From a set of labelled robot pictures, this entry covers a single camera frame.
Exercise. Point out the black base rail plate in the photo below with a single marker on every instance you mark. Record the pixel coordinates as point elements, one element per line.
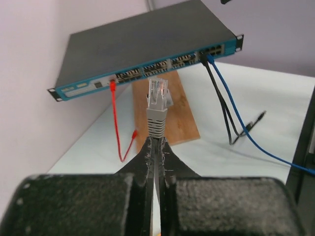
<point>295,177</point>

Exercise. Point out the black network switch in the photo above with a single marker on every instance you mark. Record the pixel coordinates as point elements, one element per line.
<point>142,46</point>

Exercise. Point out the wooden base board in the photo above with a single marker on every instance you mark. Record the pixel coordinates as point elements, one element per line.
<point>180,123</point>

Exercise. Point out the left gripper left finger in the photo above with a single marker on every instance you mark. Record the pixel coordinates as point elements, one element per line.
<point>118,204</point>

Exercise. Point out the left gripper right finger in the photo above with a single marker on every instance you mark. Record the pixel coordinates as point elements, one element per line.
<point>192,205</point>

